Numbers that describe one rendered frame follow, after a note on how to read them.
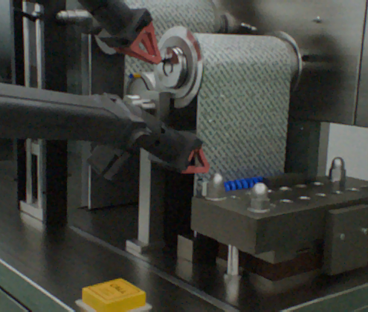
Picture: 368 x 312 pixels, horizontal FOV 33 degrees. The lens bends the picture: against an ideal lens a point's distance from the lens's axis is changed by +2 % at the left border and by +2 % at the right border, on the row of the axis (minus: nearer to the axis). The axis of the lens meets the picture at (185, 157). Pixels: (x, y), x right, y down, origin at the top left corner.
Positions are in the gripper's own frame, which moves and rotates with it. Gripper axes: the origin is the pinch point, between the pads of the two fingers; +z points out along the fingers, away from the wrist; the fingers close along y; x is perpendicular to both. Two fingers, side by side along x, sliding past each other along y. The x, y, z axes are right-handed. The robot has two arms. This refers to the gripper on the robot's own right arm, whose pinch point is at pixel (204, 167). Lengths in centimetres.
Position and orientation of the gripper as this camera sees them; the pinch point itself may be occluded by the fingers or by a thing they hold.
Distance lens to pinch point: 115.2
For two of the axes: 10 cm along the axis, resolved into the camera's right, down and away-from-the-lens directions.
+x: 4.2, -9.0, 1.4
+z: 6.6, 4.1, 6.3
